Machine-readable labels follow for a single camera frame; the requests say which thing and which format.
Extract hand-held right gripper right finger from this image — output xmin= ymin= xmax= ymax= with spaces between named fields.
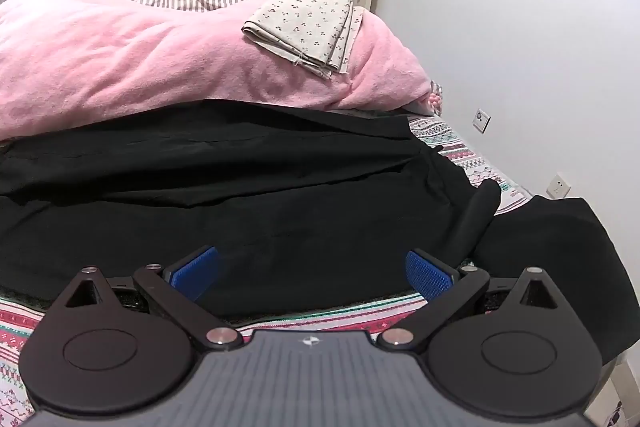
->
xmin=377 ymin=249 xmax=561 ymax=352

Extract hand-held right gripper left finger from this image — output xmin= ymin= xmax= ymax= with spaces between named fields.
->
xmin=62 ymin=245 xmax=240 ymax=352

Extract black pants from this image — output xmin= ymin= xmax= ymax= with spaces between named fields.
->
xmin=0 ymin=99 xmax=502 ymax=314

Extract patterned striped bed sheet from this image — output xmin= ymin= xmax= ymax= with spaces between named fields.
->
xmin=0 ymin=112 xmax=535 ymax=427

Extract black cloth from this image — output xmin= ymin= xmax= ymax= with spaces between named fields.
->
xmin=472 ymin=195 xmax=632 ymax=365

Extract folded floral cloth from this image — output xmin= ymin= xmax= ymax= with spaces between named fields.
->
xmin=242 ymin=0 xmax=366 ymax=80

